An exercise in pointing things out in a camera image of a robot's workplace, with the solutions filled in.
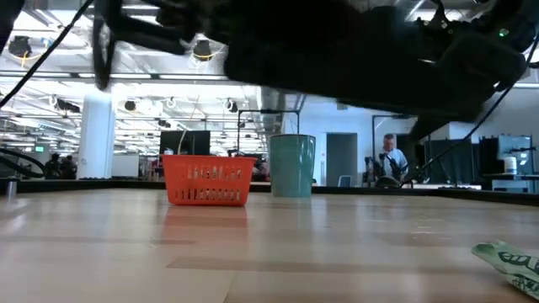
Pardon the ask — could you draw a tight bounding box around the silver ventilation duct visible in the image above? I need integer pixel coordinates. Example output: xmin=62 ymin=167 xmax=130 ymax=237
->
xmin=256 ymin=86 xmax=291 ymax=136

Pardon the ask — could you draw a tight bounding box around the crumpled green cloth right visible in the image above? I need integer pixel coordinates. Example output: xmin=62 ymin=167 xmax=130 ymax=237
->
xmin=470 ymin=240 xmax=539 ymax=302

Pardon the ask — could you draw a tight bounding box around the gray door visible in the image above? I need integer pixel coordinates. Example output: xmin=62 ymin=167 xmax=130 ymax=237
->
xmin=326 ymin=132 xmax=359 ymax=187

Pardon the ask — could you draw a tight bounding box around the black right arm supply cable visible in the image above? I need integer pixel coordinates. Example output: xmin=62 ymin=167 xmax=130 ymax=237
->
xmin=398 ymin=33 xmax=539 ymax=186

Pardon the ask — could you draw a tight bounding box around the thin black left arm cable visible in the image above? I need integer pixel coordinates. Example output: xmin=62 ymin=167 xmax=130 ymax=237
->
xmin=0 ymin=0 xmax=96 ymax=109

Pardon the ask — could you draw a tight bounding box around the person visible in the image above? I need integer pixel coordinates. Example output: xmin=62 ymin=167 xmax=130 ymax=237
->
xmin=60 ymin=155 xmax=79 ymax=180
xmin=45 ymin=153 xmax=62 ymax=180
xmin=376 ymin=133 xmax=409 ymax=184

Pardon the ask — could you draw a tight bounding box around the white column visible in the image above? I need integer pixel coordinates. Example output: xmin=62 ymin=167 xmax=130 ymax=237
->
xmin=77 ymin=90 xmax=118 ymax=181

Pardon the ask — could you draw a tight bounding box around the black partition panel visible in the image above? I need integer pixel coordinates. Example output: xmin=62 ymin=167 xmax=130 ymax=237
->
xmin=424 ymin=138 xmax=500 ymax=183

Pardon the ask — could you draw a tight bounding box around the black ceiling cable reel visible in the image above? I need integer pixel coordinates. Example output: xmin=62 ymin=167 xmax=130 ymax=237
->
xmin=8 ymin=35 xmax=34 ymax=59
xmin=192 ymin=39 xmax=215 ymax=61

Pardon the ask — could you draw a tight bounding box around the orange plastic basket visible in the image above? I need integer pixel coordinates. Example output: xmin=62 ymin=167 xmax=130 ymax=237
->
xmin=162 ymin=154 xmax=257 ymax=207

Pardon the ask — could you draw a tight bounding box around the black stand frame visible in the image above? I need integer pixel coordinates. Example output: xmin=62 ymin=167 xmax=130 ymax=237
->
xmin=371 ymin=113 xmax=418 ymax=182
xmin=237 ymin=108 xmax=301 ymax=155

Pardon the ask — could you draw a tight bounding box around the small silver post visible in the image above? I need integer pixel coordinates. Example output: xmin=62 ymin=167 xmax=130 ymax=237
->
xmin=5 ymin=178 xmax=19 ymax=202

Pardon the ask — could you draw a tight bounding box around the black monitor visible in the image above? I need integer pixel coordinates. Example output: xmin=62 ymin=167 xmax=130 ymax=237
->
xmin=159 ymin=130 xmax=211 ymax=156

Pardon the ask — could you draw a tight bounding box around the black curved cable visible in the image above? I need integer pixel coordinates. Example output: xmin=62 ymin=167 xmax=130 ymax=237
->
xmin=0 ymin=146 xmax=46 ymax=179

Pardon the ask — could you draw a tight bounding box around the gray equipment cabinet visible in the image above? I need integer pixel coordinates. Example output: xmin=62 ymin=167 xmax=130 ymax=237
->
xmin=496 ymin=134 xmax=535 ymax=176

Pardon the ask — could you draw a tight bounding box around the teal mug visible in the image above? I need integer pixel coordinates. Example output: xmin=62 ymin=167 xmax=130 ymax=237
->
xmin=269 ymin=133 xmax=317 ymax=199

